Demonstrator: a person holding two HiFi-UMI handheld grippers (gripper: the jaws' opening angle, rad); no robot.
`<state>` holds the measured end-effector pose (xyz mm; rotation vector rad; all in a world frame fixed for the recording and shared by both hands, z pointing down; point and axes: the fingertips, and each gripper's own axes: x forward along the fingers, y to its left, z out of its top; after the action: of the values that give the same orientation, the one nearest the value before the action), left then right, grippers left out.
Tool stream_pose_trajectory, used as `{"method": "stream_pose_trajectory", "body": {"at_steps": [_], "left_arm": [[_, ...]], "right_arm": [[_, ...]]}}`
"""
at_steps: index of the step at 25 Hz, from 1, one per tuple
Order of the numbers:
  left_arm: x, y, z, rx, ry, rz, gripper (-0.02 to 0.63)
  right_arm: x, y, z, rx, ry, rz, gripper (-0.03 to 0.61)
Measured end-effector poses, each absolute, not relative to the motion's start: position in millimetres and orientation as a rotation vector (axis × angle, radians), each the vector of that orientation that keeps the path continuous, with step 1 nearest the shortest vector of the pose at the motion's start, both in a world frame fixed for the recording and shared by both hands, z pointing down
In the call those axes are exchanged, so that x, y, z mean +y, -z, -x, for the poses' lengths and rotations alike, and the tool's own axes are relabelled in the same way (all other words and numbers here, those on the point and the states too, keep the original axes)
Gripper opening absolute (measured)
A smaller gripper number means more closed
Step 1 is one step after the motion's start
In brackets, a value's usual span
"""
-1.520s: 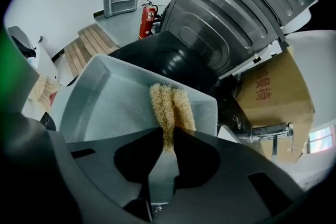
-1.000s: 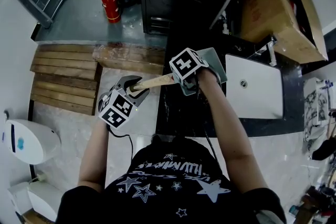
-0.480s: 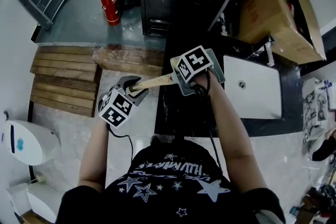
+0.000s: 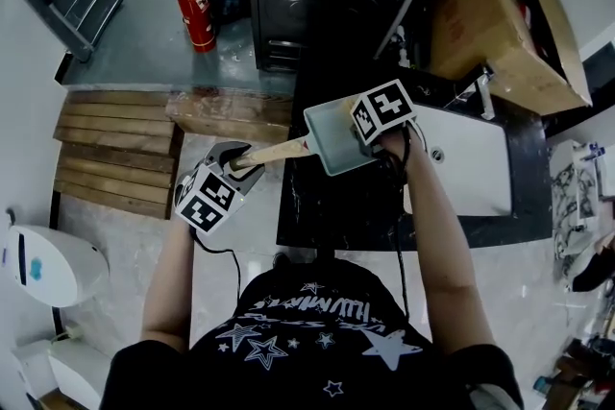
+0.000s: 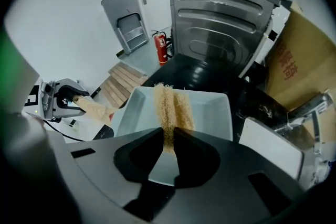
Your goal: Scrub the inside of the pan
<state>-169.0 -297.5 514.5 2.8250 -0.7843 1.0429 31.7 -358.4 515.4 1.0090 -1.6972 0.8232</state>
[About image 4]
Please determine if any pale green square pan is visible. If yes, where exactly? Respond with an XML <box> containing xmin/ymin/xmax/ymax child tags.
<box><xmin>230</xmin><ymin>93</ymin><xmax>385</xmax><ymax>178</ymax></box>

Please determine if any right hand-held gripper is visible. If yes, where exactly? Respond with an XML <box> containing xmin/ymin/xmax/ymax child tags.
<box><xmin>350</xmin><ymin>79</ymin><xmax>418</xmax><ymax>159</ymax></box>

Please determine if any right hand-held gripper cable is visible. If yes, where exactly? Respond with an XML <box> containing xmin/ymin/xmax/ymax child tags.
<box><xmin>383</xmin><ymin>124</ymin><xmax>414</xmax><ymax>318</ymax></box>

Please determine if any plain white toilet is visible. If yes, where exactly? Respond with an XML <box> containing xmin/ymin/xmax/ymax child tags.
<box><xmin>12</xmin><ymin>338</ymin><xmax>114</xmax><ymax>410</ymax></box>

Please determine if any red fire extinguisher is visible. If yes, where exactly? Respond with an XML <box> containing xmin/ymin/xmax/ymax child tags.
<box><xmin>172</xmin><ymin>0</ymin><xmax>217</xmax><ymax>54</ymax></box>

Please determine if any person's black star print clothing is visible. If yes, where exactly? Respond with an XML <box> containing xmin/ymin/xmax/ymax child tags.
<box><xmin>98</xmin><ymin>253</ymin><xmax>525</xmax><ymax>410</ymax></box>

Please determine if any left hand-held gripper cable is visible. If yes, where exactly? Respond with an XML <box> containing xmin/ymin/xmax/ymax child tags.
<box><xmin>189</xmin><ymin>225</ymin><xmax>241</xmax><ymax>299</ymax></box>

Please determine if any white round device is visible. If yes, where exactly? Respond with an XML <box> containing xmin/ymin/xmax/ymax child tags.
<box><xmin>2</xmin><ymin>224</ymin><xmax>110</xmax><ymax>307</ymax></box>

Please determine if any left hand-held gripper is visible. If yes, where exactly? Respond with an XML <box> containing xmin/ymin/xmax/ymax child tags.
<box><xmin>173</xmin><ymin>141</ymin><xmax>266</xmax><ymax>235</ymax></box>

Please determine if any wooden crate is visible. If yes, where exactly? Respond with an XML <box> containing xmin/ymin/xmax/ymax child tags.
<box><xmin>165</xmin><ymin>89</ymin><xmax>294</xmax><ymax>145</ymax></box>

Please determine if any white sink basin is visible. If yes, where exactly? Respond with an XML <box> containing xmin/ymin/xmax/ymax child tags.
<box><xmin>403</xmin><ymin>103</ymin><xmax>513</xmax><ymax>218</ymax></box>

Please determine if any white drain pipe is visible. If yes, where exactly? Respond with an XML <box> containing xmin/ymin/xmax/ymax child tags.
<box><xmin>373</xmin><ymin>0</ymin><xmax>455</xmax><ymax>60</ymax></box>

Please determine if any large cardboard box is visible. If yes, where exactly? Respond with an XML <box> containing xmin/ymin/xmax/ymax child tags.
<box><xmin>430</xmin><ymin>0</ymin><xmax>593</xmax><ymax>117</ymax></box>

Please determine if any person's right forearm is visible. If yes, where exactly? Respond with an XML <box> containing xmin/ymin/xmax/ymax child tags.
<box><xmin>379</xmin><ymin>124</ymin><xmax>496</xmax><ymax>356</ymax></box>

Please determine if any hand-held gripper cable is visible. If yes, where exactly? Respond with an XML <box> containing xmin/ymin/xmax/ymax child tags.
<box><xmin>189</xmin><ymin>225</ymin><xmax>241</xmax><ymax>299</ymax></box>
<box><xmin>383</xmin><ymin>124</ymin><xmax>414</xmax><ymax>318</ymax></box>

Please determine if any wooden pallet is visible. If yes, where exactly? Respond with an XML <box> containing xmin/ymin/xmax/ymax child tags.
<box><xmin>52</xmin><ymin>89</ymin><xmax>186</xmax><ymax>221</ymax></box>

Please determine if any black marble sink table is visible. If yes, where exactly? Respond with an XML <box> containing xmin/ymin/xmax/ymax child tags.
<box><xmin>276</xmin><ymin>60</ymin><xmax>554</xmax><ymax>252</ymax></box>

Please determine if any person's left forearm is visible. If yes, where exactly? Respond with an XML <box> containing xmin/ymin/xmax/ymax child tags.
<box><xmin>140</xmin><ymin>220</ymin><xmax>196</xmax><ymax>354</ymax></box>

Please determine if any white marble pattern cabinet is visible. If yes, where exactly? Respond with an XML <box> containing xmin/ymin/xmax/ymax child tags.
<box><xmin>547</xmin><ymin>138</ymin><xmax>615</xmax><ymax>284</ymax></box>

